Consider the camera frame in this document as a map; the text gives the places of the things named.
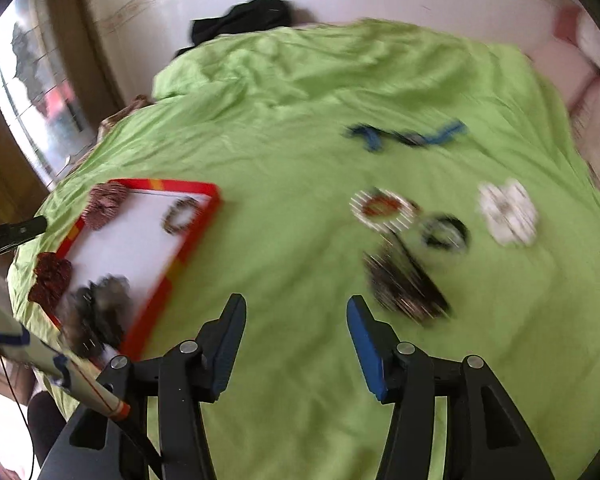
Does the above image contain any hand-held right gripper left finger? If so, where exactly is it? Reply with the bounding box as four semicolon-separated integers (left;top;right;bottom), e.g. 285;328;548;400
40;292;248;480

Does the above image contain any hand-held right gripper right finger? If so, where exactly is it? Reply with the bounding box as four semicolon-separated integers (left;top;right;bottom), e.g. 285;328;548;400
346;295;556;480

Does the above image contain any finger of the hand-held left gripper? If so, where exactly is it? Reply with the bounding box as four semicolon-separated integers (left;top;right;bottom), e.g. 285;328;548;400
0;215;49;264

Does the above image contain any black hair claw clip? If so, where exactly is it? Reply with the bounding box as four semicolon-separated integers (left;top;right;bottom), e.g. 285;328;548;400
362;232;453;327

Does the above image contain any red tray with white inside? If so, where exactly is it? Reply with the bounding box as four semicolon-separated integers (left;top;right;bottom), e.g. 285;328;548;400
30;178;223;361

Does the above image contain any large pearl bracelet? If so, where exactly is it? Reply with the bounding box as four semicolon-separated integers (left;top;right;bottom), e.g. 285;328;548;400
350;187;422;233

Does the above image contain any black bead bracelet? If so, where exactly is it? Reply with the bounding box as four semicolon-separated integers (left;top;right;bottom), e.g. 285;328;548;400
420;215;471;253

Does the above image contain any white floral scrunchie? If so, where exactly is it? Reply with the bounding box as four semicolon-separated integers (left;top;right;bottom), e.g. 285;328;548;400
477;178;538;247

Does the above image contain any dark red scrunchie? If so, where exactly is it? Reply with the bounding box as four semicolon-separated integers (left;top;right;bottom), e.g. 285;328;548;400
28;252;75;315

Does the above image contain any pink plaid scrunchie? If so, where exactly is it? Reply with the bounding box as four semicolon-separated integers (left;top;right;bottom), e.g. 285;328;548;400
82;181;129;231

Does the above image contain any grey black scrunchie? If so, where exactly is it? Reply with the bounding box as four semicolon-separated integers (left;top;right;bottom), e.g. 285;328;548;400
60;274;133;358

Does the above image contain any window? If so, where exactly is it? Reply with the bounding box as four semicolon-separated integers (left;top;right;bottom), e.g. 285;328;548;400
0;0;98;191

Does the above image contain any brown patterned blanket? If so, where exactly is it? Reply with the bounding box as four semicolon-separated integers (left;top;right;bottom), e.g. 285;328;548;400
96;94;156;142

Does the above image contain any green bedsheet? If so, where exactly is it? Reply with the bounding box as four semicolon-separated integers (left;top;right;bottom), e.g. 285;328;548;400
7;17;600;480

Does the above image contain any black cloth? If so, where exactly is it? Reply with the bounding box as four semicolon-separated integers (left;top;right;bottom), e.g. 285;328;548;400
174;0;308;58

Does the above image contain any pink cushion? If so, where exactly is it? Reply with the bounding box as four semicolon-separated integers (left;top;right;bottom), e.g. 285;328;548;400
527;6;600;111

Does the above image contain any white pillow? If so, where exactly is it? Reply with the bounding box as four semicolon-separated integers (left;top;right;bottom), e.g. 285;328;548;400
577;10;600;78

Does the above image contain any leopard print hair tie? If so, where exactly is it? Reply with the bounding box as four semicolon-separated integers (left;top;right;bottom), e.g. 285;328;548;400
161;197;204;236

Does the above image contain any thin black cable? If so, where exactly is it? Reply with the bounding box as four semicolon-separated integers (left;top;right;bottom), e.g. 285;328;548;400
0;352;37;480

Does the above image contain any blue striped ribbon hair tie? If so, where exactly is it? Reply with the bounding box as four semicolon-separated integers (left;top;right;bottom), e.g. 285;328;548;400
345;120;470;153

